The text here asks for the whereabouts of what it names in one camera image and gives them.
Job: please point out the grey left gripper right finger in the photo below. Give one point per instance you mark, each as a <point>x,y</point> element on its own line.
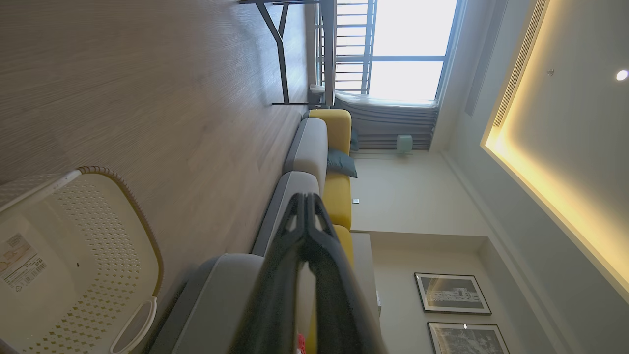
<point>334,305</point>

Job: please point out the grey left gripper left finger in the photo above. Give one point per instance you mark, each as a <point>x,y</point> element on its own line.
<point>275,295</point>

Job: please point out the red garment with white stripes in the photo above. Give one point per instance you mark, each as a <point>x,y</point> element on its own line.
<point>300,344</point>

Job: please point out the grey and yellow sofa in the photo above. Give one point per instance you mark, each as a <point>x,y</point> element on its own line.
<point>307,147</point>

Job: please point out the black framed picture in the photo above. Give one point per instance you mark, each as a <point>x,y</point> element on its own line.
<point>467,339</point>
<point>452,293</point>

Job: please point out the large dark teal cushion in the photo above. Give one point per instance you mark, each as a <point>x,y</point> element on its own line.
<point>341,163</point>

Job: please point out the small dark teal cushion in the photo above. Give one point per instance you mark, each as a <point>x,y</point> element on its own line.
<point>354,140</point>

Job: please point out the pale green small appliance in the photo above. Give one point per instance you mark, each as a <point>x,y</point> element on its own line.
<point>404,144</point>

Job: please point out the grey curtain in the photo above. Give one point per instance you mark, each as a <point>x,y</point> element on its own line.
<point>388,123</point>

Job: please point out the cream perforated laundry basket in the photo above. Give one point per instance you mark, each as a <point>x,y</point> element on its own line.
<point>88,255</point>

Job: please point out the black legged table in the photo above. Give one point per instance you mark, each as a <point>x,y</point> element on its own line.
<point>281,54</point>

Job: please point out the white barcode label sticker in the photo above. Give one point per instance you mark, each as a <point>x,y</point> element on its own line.
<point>19,263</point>

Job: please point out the window with metal railing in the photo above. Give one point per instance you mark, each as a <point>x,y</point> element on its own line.
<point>408,49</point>

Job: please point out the long ceiling air vent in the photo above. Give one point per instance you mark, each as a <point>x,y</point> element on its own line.
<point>521,61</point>

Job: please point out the round ceiling spotlight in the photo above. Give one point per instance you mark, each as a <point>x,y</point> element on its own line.
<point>622,75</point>

